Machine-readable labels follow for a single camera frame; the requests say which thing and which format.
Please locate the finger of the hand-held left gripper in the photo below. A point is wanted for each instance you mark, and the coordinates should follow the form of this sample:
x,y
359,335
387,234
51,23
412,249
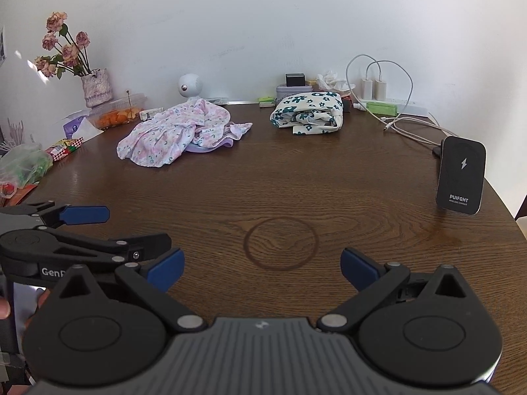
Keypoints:
x,y
86,215
136,247

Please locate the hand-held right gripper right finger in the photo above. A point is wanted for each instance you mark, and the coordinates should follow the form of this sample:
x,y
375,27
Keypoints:
x,y
358,269

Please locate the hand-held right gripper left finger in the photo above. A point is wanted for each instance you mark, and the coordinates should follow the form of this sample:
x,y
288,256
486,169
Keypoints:
x,y
166,269

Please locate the cream teal floral garment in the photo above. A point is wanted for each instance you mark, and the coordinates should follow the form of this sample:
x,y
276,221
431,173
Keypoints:
x,y
306,111

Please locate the person's left hand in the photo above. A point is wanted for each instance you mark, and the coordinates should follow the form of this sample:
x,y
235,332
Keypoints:
x,y
5,309

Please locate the red snack bag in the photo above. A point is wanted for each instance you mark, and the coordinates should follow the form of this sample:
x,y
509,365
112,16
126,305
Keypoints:
x,y
18,194

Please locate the red checkered snack packet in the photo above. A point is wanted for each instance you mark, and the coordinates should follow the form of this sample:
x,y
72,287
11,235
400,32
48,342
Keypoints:
x,y
64,149

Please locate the plastic bag with green contents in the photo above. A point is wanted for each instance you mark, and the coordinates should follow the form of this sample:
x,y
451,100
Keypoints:
x,y
24,164

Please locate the purple tissue pack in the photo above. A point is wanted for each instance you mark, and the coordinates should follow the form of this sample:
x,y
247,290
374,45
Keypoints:
x,y
78,125

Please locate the clear box of orange fruit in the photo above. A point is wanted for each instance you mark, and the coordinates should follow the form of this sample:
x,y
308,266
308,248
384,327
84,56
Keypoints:
x,y
115,117

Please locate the pink floral garment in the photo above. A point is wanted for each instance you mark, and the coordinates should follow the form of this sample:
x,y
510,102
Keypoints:
x,y
173,131

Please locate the knitted cover vase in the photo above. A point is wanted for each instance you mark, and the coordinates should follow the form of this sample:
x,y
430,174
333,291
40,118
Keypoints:
x,y
96,88

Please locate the small white tube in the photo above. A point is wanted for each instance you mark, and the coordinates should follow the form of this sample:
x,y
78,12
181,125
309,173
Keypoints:
x,y
359,107

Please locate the green rectangular box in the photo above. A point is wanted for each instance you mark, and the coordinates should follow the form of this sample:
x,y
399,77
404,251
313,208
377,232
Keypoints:
x,y
381,108

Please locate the dried rose bouquet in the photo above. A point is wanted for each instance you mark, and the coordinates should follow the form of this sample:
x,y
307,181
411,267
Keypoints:
x,y
70,51

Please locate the dark label box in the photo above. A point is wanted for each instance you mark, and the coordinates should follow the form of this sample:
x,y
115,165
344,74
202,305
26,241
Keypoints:
x,y
347,103

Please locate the clear plastic packet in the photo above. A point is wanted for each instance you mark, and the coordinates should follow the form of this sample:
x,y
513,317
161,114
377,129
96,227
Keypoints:
x,y
217,101

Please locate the white charger adapter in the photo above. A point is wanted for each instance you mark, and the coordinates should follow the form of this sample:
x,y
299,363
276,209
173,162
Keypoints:
x,y
367,88
380,90

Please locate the crumpled white tissue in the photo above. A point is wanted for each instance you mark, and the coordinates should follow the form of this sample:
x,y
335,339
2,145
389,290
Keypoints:
x,y
331,80

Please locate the grey tin box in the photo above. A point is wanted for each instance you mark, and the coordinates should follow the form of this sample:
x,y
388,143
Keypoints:
x,y
284,92

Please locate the small green white packet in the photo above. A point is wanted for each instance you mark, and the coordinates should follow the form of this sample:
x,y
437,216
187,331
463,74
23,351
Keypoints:
x,y
266,101

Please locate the white power strip with chargers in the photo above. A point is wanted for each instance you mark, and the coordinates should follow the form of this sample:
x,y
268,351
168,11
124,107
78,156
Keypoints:
x,y
411,84

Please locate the small black box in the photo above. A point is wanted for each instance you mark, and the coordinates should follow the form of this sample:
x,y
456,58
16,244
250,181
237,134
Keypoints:
x,y
295,80

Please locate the white round camera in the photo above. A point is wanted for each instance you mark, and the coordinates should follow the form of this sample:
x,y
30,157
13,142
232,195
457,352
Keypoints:
x,y
190,84

